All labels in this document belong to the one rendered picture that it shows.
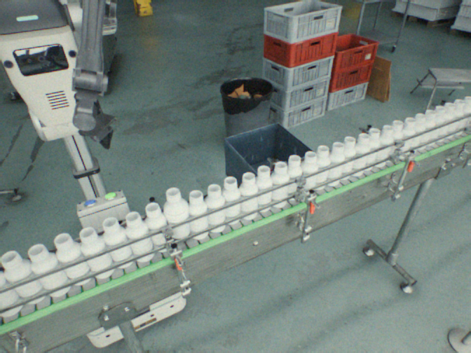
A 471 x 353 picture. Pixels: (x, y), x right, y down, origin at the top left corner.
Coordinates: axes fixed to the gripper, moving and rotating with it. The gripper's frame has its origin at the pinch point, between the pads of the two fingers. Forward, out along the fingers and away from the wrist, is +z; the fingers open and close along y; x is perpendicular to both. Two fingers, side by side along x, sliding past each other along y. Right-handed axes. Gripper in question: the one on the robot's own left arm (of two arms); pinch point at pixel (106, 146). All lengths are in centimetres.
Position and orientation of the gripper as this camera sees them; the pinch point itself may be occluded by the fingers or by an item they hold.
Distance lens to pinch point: 113.2
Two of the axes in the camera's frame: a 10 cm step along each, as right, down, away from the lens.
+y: 3.9, -6.9, 6.1
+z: 0.2, 6.7, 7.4
